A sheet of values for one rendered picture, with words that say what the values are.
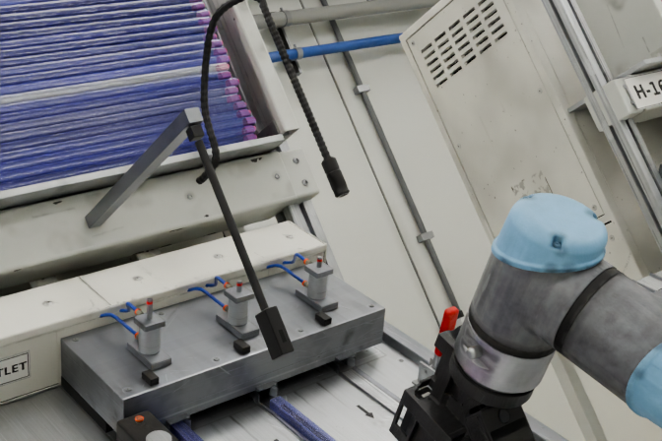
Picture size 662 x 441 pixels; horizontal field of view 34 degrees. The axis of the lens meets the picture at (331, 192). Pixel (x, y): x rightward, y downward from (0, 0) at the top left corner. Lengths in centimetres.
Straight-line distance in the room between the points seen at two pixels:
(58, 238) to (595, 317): 67
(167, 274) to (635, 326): 63
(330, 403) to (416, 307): 220
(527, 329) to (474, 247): 278
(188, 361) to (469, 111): 121
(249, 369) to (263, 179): 32
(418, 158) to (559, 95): 159
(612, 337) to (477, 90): 144
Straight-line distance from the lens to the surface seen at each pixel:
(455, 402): 92
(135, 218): 129
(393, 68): 372
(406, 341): 129
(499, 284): 81
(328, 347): 122
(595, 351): 79
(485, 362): 85
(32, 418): 117
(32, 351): 117
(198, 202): 133
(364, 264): 331
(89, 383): 114
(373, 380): 123
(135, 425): 107
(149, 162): 111
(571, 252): 78
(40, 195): 125
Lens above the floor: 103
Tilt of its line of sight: 11 degrees up
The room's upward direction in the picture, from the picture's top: 23 degrees counter-clockwise
